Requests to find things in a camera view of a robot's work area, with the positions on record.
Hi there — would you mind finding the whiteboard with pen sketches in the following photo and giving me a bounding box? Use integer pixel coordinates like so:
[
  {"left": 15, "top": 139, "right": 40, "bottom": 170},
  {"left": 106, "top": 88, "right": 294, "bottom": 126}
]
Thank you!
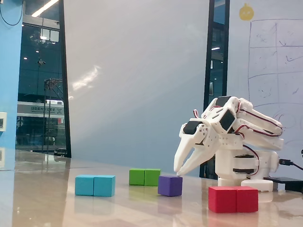
[{"left": 226, "top": 0, "right": 303, "bottom": 190}]

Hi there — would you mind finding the green long block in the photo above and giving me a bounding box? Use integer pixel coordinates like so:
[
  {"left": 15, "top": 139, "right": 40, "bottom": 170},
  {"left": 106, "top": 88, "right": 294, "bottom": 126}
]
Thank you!
[{"left": 129, "top": 168, "right": 161, "bottom": 187}]

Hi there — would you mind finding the yellow round sticker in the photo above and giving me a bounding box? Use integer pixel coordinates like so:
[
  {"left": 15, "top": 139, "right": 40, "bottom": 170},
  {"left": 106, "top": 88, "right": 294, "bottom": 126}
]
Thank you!
[{"left": 239, "top": 3, "right": 255, "bottom": 21}]

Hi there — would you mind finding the white wall switch box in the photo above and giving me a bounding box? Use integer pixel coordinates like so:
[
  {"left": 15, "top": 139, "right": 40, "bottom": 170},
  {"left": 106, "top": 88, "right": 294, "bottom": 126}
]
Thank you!
[{"left": 0, "top": 112, "right": 8, "bottom": 132}]

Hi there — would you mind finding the thin black hanging cable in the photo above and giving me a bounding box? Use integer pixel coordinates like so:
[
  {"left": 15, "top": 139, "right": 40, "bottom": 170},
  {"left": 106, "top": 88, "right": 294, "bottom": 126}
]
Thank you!
[{"left": 0, "top": 0, "right": 26, "bottom": 26}]

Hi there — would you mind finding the light blue long block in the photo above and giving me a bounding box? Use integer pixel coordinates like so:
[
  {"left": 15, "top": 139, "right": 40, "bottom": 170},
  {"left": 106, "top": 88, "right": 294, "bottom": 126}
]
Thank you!
[{"left": 75, "top": 175, "right": 116, "bottom": 197}]

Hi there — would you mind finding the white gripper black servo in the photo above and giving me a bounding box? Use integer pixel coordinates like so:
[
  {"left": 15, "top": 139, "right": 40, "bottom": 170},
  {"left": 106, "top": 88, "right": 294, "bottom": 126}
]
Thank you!
[{"left": 173, "top": 117, "right": 220, "bottom": 177}]

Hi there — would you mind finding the black window frame post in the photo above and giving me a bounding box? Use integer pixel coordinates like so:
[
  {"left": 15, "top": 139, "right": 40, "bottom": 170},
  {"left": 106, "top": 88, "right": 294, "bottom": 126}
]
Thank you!
[
  {"left": 199, "top": 0, "right": 230, "bottom": 178},
  {"left": 58, "top": 0, "right": 72, "bottom": 158}
]

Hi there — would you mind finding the small purple-blue cube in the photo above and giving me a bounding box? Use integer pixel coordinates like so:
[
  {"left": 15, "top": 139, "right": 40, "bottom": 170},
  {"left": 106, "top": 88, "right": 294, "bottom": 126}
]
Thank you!
[{"left": 157, "top": 175, "right": 183, "bottom": 197}]

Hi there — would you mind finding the red long block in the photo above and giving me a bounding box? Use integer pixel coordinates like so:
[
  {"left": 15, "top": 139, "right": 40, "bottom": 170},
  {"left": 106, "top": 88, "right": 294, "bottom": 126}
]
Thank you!
[{"left": 208, "top": 185, "right": 259, "bottom": 214}]

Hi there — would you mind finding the flat black box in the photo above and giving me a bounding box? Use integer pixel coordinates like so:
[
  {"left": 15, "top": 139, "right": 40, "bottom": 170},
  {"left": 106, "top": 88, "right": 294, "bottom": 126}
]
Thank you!
[{"left": 263, "top": 176, "right": 303, "bottom": 192}]

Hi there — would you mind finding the black cable with plug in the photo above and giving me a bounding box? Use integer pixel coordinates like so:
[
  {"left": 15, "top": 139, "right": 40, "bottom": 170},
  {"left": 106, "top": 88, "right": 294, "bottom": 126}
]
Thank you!
[{"left": 278, "top": 158, "right": 303, "bottom": 171}]

